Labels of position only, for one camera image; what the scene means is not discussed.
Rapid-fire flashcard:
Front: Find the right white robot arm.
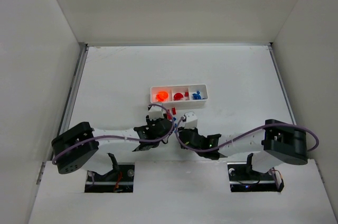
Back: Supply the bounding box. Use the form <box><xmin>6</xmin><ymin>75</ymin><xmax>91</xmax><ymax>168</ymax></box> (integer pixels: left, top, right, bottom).
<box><xmin>175</xmin><ymin>117</ymin><xmax>313</xmax><ymax>173</ymax></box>

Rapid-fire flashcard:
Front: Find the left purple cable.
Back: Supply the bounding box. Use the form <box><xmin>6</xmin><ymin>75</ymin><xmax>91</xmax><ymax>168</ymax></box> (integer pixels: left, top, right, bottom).
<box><xmin>52</xmin><ymin>104</ymin><xmax>175</xmax><ymax>165</ymax></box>

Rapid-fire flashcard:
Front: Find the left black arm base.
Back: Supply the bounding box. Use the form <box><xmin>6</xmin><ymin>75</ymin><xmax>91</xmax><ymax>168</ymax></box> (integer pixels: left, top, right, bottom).
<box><xmin>84</xmin><ymin>153</ymin><xmax>135</xmax><ymax>193</ymax></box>

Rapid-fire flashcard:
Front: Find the purple cable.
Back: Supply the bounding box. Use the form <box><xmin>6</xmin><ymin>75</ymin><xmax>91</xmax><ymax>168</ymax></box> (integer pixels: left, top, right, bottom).
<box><xmin>174</xmin><ymin>115</ymin><xmax>320</xmax><ymax>153</ymax></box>
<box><xmin>52</xmin><ymin>104</ymin><xmax>175</xmax><ymax>165</ymax></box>

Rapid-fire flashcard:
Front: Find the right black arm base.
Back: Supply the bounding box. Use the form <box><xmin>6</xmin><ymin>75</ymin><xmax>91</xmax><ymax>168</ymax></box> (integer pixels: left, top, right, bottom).
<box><xmin>227</xmin><ymin>153</ymin><xmax>285</xmax><ymax>193</ymax></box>

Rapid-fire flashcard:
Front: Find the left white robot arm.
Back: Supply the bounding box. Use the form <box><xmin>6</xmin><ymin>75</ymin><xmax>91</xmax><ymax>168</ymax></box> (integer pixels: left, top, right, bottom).
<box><xmin>51</xmin><ymin>115</ymin><xmax>175</xmax><ymax>175</ymax></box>

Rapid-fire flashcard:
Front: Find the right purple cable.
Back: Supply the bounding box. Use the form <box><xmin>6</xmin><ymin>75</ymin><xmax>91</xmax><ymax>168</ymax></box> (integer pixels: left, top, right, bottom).
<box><xmin>174</xmin><ymin>115</ymin><xmax>320</xmax><ymax>153</ymax></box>

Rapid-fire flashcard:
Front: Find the blue arch lego piece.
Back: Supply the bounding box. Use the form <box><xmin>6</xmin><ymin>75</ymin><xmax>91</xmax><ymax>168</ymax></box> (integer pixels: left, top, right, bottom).
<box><xmin>192</xmin><ymin>91</ymin><xmax>202</xmax><ymax>100</ymax></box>

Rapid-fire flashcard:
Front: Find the white three-compartment tray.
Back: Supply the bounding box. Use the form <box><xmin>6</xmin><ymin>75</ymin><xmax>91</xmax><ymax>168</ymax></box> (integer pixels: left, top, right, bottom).
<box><xmin>150</xmin><ymin>84</ymin><xmax>209</xmax><ymax>109</ymax></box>

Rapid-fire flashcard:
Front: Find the red round lego piece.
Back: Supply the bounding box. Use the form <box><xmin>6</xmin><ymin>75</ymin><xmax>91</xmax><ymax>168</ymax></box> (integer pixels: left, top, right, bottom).
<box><xmin>173</xmin><ymin>92</ymin><xmax>184</xmax><ymax>101</ymax></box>

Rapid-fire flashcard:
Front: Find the orange round lego piece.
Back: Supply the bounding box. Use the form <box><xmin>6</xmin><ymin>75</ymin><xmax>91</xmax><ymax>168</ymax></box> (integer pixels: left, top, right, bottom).
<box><xmin>155</xmin><ymin>91</ymin><xmax>169</xmax><ymax>102</ymax></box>

